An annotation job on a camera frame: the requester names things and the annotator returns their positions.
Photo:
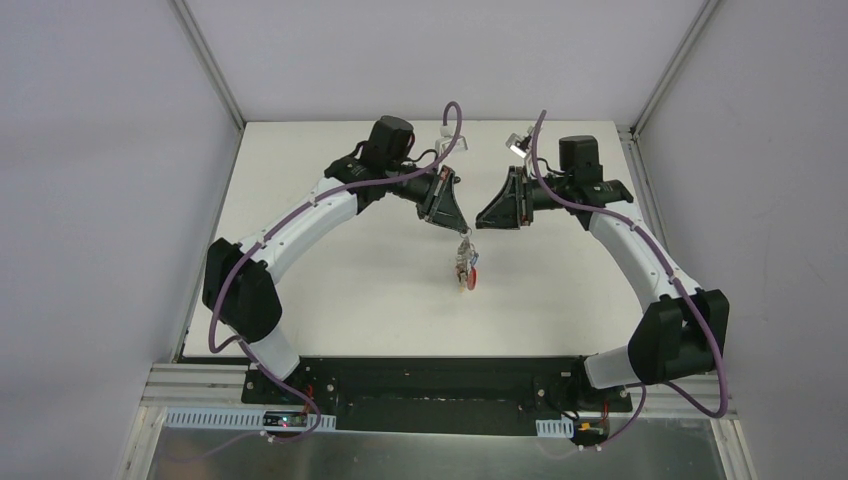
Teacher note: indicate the keyring with coloured keys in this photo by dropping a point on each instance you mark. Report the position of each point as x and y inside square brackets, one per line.
[465, 263]

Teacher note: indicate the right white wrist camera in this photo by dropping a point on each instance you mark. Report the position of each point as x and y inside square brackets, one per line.
[519, 144]

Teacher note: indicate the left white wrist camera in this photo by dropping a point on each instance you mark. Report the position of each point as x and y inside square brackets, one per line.
[450, 138]

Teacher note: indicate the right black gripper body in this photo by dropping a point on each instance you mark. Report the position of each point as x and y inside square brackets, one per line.
[521, 196]

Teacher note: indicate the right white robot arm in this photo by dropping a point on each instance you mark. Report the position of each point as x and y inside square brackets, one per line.
[683, 327]

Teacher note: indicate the aluminium frame rail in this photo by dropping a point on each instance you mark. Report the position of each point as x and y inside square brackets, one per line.
[206, 385]

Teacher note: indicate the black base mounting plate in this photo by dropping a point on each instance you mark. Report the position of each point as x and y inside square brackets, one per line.
[442, 395]

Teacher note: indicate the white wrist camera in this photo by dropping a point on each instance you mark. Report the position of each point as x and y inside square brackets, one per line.
[519, 144]
[450, 138]

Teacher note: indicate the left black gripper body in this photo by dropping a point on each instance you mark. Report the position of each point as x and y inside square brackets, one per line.
[435, 193]

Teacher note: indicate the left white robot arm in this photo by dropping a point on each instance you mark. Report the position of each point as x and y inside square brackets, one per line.
[240, 278]

